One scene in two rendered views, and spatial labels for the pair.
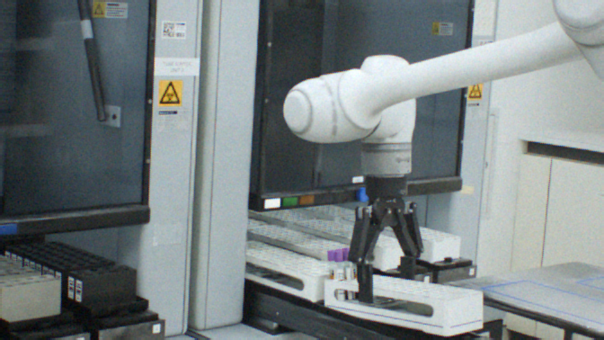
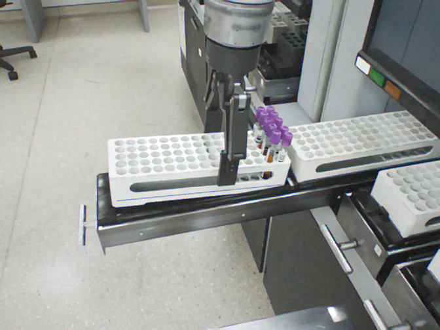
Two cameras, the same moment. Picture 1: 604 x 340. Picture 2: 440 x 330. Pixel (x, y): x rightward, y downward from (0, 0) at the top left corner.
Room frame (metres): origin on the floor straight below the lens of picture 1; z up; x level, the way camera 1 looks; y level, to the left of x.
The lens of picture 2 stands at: (2.25, -0.60, 1.27)
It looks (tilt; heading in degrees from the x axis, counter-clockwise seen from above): 41 degrees down; 119
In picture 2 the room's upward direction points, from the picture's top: straight up
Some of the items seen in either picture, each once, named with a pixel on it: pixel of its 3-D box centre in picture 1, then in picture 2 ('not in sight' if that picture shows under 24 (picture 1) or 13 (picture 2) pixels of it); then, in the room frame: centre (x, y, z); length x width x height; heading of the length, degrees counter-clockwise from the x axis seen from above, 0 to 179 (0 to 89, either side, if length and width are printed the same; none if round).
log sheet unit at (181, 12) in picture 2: not in sight; (180, 27); (0.96, 1.25, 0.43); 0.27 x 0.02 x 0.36; 133
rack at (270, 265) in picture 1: (281, 272); (361, 145); (2.21, 0.03, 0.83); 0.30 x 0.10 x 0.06; 43
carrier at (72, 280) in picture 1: (99, 285); (296, 50); (1.96, 0.34, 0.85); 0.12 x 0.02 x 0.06; 132
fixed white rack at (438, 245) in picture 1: (397, 239); not in sight; (2.61, -0.23, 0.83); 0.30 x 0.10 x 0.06; 43
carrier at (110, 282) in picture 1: (106, 289); (288, 50); (1.95, 0.33, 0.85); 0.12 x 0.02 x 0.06; 133
